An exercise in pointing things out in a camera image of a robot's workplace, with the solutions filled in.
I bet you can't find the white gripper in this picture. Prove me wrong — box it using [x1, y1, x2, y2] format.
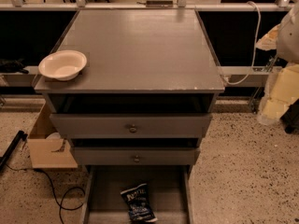
[256, 4, 299, 125]

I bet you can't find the black bar on floor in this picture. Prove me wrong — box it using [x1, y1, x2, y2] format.
[0, 130, 27, 171]

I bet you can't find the white hanging cable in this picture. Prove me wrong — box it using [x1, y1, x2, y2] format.
[222, 1, 262, 86]

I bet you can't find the open cardboard box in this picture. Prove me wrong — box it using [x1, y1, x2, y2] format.
[27, 105, 78, 169]

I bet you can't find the grey bottom drawer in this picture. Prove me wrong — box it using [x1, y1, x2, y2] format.
[79, 166, 194, 224]

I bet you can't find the grey wooden drawer cabinet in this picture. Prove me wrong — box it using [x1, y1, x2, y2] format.
[33, 8, 226, 173]

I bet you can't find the blue chip bag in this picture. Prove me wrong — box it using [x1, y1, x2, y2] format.
[121, 183, 158, 223]

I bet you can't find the white bowl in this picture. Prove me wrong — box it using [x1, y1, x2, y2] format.
[38, 50, 87, 81]

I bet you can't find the grey top drawer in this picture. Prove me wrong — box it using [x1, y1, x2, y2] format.
[50, 114, 211, 139]

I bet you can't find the black floor cable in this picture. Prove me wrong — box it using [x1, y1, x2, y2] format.
[5, 162, 86, 224]

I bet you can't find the black object on rail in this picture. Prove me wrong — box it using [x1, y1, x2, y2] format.
[0, 59, 29, 74]

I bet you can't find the grey middle drawer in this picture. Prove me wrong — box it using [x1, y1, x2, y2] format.
[72, 147, 200, 165]

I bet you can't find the dark cabinet at right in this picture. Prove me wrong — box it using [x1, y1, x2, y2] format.
[281, 100, 299, 133]

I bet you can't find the grey drawer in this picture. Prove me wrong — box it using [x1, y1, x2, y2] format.
[79, 166, 194, 224]
[50, 114, 211, 139]
[72, 147, 200, 165]

